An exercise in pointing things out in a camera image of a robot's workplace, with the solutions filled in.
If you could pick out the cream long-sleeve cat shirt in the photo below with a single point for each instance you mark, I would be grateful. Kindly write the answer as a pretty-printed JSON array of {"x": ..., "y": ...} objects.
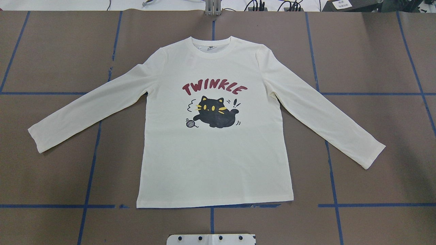
[{"x": 213, "y": 130}]

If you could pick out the black power strip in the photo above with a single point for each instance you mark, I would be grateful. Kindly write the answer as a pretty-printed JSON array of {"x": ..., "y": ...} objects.
[
  {"x": 256, "y": 6},
  {"x": 294, "y": 6}
]

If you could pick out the black box with label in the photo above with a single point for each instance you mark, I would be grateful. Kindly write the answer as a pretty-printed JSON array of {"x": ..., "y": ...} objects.
[{"x": 352, "y": 5}]

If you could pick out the aluminium frame post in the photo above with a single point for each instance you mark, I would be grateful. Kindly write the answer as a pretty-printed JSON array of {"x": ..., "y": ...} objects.
[{"x": 213, "y": 7}]

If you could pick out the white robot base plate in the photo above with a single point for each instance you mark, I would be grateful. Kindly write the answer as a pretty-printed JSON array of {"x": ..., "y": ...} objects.
[{"x": 211, "y": 239}]

